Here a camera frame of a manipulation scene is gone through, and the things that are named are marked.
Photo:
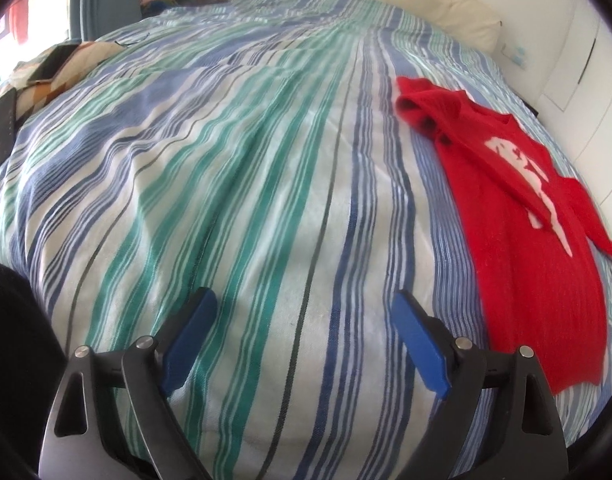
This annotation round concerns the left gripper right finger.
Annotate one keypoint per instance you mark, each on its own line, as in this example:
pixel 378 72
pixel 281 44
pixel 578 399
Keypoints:
pixel 524 438

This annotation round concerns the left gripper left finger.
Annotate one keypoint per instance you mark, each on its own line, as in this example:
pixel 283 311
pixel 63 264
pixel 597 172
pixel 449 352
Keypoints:
pixel 83 437

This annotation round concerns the red knit sweater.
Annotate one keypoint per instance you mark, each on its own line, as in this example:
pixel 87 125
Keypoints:
pixel 530 231

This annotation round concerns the striped blue green bedsheet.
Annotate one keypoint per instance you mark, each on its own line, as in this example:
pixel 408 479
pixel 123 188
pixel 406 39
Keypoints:
pixel 253 148

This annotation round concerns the black remote control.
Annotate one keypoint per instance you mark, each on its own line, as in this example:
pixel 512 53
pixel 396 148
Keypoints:
pixel 7 123

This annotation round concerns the white wardrobe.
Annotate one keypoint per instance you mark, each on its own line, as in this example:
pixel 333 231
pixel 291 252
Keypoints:
pixel 576 103

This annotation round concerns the checkered orange pillow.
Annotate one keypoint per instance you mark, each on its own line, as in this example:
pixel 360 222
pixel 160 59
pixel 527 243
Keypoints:
pixel 38 82

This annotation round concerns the black smartphone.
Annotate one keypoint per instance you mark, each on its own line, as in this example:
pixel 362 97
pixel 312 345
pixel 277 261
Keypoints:
pixel 52 63

